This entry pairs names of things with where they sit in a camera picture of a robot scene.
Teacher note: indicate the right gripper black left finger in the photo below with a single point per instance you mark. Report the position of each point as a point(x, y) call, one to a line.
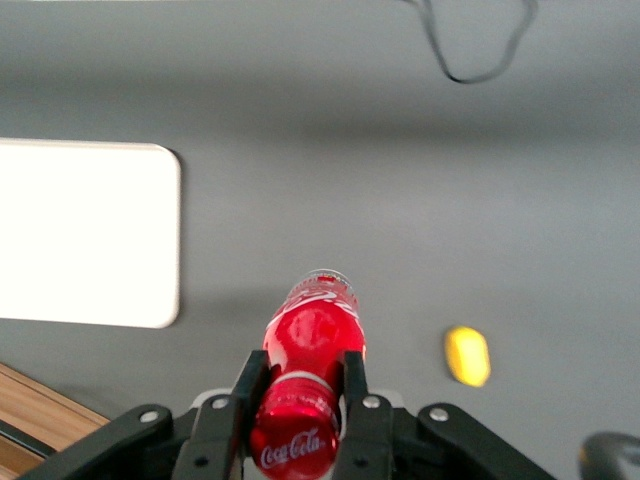
point(220, 430)

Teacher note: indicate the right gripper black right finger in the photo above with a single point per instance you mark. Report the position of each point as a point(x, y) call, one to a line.
point(367, 430)

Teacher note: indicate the red coke bottle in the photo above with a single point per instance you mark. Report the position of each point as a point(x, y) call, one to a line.
point(312, 345)

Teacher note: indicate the cream rectangular tray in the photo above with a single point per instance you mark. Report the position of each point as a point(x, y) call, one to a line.
point(85, 232)

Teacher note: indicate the yellow lemon-shaped object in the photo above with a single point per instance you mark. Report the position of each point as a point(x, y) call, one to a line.
point(467, 356)

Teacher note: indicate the wooden drawer cabinet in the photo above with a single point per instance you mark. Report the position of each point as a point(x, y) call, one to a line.
point(40, 405)

